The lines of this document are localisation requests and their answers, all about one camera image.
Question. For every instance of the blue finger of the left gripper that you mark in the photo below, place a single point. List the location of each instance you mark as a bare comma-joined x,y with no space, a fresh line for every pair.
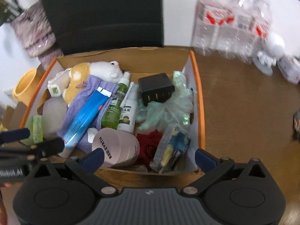
14,135

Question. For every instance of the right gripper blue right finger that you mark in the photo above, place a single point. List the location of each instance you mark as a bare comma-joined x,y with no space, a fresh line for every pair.
205,161

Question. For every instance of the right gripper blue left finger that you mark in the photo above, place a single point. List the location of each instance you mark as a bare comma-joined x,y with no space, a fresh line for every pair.
91,162

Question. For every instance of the green tissue pack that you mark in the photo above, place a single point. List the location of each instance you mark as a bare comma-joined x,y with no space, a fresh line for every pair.
35,126

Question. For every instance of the pink round jar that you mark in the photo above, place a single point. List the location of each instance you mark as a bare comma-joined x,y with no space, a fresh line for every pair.
121,149

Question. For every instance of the blue yellow packet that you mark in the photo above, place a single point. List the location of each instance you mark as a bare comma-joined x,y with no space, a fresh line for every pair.
171,149

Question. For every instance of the green spray bottle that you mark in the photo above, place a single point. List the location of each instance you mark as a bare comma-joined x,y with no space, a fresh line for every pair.
110,118

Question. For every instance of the clear plastic swab box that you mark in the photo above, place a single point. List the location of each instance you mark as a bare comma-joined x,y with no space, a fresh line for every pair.
53,116

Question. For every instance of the blue tube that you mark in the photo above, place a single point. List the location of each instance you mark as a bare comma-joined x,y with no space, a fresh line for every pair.
74,131

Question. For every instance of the white spray bottle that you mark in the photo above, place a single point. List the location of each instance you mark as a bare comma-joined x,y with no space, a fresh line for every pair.
129,109

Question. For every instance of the iridescent plastic bag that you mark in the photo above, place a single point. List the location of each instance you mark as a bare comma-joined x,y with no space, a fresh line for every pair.
175,111

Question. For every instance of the purple towel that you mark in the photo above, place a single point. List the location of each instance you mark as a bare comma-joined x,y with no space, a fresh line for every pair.
92,84

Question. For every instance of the black charger block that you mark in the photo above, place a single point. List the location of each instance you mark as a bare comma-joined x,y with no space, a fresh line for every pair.
156,88

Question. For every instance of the yellow white plush toy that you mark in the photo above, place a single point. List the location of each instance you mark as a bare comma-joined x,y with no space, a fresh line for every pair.
78,75

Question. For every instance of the white robot toy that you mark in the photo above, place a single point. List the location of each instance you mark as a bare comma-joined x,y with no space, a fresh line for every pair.
59,83

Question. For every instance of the left hand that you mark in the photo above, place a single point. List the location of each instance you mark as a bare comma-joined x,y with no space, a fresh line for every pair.
3,213

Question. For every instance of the yellow mug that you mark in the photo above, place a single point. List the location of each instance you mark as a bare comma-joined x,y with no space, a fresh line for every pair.
26,86

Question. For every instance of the red pouch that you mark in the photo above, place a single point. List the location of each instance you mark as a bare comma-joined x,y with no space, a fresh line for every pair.
148,147

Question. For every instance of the orange cardboard box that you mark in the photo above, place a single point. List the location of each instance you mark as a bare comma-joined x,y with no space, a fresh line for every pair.
142,62

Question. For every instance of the snack packets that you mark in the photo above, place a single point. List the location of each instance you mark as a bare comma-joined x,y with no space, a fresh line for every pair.
296,126

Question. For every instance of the purple fuzzy vase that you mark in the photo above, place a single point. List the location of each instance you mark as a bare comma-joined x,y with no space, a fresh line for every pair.
32,28

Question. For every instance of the small tin box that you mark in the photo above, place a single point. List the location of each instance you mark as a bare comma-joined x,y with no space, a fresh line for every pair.
289,67

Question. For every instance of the dried pink flowers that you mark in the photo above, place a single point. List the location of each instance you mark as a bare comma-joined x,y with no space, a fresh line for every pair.
10,10

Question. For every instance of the white robot figurine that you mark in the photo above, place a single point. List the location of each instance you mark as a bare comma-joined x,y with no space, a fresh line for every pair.
272,48

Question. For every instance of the left water bottle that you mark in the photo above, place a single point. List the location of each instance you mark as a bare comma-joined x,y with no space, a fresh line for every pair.
210,15

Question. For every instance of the water bottle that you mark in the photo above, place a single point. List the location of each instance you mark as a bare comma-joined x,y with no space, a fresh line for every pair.
234,37
260,26
210,15

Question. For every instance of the black paper bag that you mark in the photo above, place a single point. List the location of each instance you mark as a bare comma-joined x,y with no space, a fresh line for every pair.
90,25

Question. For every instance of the right water bottle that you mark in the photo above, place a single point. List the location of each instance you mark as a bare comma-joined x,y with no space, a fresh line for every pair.
260,26

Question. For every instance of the middle water bottle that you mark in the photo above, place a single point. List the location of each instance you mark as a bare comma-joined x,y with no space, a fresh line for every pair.
234,37

